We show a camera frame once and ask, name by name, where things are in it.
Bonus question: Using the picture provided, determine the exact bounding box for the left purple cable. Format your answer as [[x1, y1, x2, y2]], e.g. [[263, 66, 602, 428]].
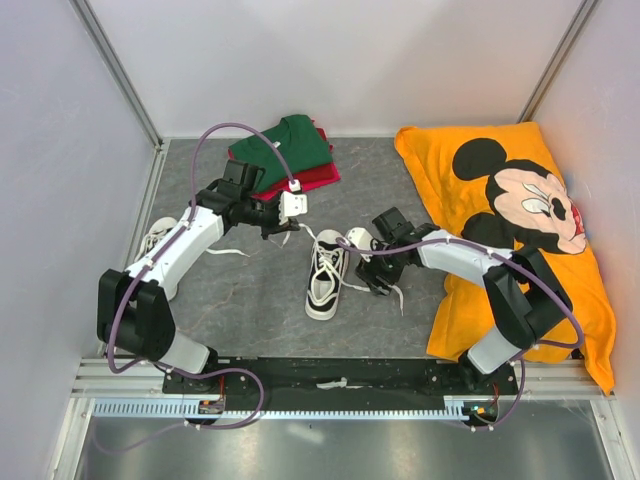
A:
[[88, 122, 304, 454]]

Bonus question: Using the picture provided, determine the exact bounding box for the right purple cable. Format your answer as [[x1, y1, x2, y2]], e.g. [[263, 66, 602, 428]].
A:
[[335, 235, 586, 434]]

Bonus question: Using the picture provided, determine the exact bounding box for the left aluminium frame post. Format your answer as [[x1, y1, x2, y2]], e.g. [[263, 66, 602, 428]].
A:
[[69, 0, 165, 152]]

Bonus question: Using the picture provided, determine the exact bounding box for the pink folded t-shirt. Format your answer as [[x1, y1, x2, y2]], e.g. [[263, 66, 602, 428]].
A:
[[228, 144, 340, 200]]

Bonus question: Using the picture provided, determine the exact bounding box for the front aluminium rail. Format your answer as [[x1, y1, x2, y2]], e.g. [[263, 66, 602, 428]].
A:
[[72, 359, 615, 401]]

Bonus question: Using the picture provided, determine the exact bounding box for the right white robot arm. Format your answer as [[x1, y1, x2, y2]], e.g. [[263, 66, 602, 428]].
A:
[[346, 208, 577, 394]]

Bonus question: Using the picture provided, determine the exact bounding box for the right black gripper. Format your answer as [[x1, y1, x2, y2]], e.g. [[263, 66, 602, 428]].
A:
[[354, 236, 404, 297]]

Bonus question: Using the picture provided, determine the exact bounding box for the aluminium frame post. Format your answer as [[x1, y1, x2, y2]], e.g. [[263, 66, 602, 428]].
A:
[[69, 0, 165, 152], [517, 0, 600, 123]]

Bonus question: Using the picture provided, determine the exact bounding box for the green folded t-shirt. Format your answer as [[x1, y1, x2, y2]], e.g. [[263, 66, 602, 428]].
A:
[[228, 114, 335, 194]]

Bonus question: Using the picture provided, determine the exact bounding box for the grey slotted cable duct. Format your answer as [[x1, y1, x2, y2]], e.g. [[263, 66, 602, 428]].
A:
[[93, 396, 498, 420]]

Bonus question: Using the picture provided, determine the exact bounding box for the right aluminium frame post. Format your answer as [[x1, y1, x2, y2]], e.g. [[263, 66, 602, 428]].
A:
[[517, 0, 600, 123]]

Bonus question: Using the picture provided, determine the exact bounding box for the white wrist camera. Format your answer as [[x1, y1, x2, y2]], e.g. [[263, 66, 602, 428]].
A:
[[345, 227, 376, 255], [278, 191, 308, 225]]

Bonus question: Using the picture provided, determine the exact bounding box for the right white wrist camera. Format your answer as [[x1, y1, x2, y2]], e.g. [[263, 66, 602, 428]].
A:
[[345, 227, 376, 255]]

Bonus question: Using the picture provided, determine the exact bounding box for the orange Mickey Mouse pillow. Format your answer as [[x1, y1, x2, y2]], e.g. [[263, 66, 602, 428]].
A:
[[394, 122, 616, 394]]

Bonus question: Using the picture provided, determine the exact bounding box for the black white sneaker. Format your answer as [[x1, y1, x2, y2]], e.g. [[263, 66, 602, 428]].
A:
[[300, 223, 373, 321], [134, 215, 251, 301]]

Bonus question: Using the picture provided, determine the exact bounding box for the red folded t-shirt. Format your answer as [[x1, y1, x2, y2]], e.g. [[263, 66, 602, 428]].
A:
[[259, 119, 342, 197]]

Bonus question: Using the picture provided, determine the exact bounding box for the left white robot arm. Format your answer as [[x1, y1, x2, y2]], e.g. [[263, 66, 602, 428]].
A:
[[97, 160, 307, 393]]

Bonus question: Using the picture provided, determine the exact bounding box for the purple cable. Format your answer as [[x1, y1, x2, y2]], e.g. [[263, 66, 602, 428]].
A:
[[88, 122, 304, 454], [335, 235, 586, 434]]

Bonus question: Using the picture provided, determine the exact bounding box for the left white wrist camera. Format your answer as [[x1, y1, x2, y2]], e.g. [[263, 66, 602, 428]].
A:
[[278, 191, 308, 225]]

